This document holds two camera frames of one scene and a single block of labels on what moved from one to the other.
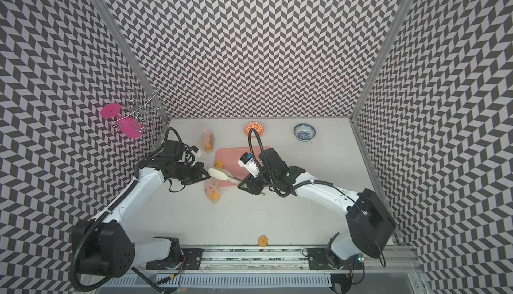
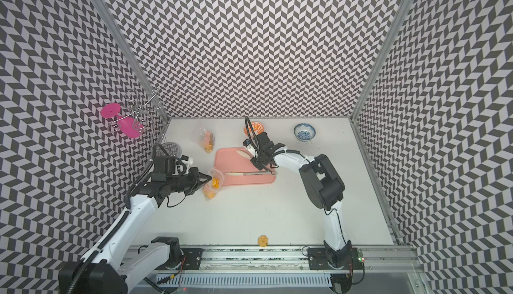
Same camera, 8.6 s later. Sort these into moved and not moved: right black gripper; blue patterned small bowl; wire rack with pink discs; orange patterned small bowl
Moved: right black gripper
Not moved: blue patterned small bowl; wire rack with pink discs; orange patterned small bowl
